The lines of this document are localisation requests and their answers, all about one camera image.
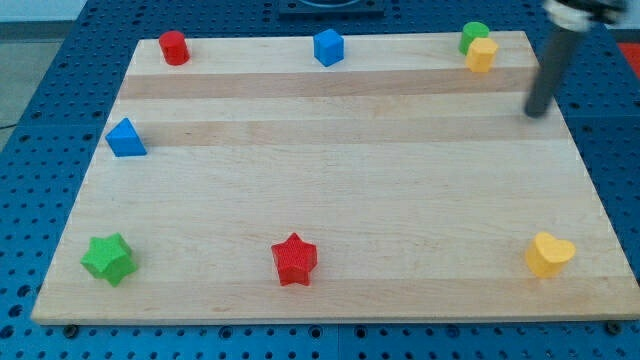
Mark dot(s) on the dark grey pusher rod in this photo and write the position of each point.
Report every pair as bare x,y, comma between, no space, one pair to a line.
560,48

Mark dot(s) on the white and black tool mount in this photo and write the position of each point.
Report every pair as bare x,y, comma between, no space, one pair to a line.
580,15

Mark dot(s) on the wooden board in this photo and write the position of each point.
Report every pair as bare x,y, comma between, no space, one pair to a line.
420,182

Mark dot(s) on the yellow hexagon block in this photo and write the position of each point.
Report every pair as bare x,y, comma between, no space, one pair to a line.
481,54

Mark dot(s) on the green cylinder block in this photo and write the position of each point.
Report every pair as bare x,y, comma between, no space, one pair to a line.
470,31

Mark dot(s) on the yellow heart block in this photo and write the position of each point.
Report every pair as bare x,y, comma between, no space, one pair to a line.
546,256

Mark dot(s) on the blue cube block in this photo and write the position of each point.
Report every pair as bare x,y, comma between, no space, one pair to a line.
328,47

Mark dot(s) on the red star block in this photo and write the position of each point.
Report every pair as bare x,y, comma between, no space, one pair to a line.
294,260

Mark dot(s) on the red cylinder block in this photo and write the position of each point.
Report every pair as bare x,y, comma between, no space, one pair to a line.
174,48

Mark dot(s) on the blue triangle block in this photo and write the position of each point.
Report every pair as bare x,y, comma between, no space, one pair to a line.
124,140

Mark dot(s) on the green star block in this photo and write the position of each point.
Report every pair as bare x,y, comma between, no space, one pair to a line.
109,258

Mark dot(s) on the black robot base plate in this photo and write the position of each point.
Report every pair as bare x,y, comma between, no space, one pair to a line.
299,8

